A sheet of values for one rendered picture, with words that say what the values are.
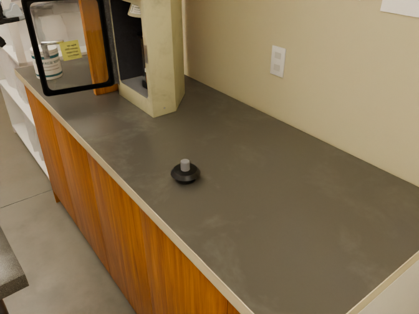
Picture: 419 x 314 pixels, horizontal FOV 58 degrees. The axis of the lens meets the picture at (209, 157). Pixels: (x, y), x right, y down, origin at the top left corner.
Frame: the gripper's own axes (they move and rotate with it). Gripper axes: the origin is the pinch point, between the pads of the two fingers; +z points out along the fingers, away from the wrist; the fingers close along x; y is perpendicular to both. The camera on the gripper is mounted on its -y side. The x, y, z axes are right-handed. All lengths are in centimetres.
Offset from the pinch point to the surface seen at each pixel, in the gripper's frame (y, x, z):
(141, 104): -35, -30, 30
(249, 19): -2, -48, 73
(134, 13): 1.9, -28.2, 32.2
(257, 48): -13, -53, 73
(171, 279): -65, -93, 3
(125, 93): -34.6, -14.4, 30.2
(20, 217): -131, 58, -21
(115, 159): -37, -60, 4
